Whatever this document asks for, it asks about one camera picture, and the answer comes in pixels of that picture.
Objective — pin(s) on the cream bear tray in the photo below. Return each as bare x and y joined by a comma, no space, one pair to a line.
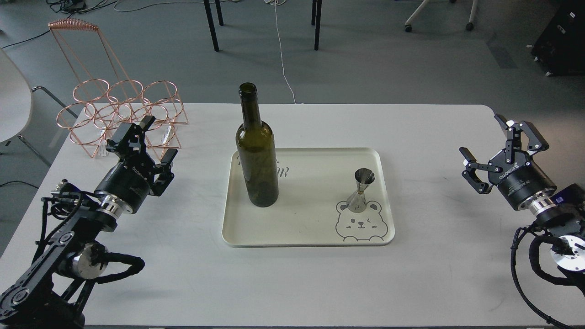
311,210

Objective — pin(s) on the copper wire wine rack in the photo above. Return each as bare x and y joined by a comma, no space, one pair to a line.
103,102

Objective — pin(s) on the black equipment case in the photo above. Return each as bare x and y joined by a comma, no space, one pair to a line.
561,46

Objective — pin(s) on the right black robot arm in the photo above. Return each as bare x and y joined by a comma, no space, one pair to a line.
556,252

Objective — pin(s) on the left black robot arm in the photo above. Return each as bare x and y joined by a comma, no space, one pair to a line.
69,261

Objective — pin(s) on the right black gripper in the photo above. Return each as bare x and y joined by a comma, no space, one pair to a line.
519,179

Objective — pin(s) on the white office chair base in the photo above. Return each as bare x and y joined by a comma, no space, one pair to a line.
438,13

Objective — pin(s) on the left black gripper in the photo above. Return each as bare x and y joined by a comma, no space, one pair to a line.
136,175

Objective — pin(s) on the silver metal jigger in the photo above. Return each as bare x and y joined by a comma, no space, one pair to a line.
356,202

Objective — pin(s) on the white round side table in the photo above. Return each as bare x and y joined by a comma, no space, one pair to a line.
15,99

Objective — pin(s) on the dark green wine bottle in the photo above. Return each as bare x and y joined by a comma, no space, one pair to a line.
256,149

